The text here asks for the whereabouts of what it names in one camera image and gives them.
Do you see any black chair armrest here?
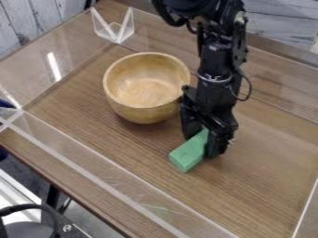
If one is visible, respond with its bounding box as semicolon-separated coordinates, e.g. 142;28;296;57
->
0;204;62;238

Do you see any light wooden bowl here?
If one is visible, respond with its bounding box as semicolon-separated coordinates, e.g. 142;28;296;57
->
104;52;192;124

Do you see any blue object at left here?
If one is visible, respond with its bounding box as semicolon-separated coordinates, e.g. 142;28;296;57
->
0;99;17;109

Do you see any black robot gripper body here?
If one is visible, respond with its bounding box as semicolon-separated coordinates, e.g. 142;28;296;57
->
181;73;241;127

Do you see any clear acrylic enclosure wall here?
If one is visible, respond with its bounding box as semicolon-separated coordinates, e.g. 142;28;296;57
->
0;0;318;238

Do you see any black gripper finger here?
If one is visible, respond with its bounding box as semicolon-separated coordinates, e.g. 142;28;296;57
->
204;124;240;158
181;104;204;139

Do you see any green rectangular block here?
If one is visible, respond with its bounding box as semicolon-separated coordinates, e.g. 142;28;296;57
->
169;128;209;172

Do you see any clear acrylic corner bracket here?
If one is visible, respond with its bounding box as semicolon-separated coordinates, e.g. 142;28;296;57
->
91;7;134;44

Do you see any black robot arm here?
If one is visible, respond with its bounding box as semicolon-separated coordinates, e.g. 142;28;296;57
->
152;0;249;158

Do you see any black table leg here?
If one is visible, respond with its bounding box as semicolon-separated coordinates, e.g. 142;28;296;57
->
46;185;62;208

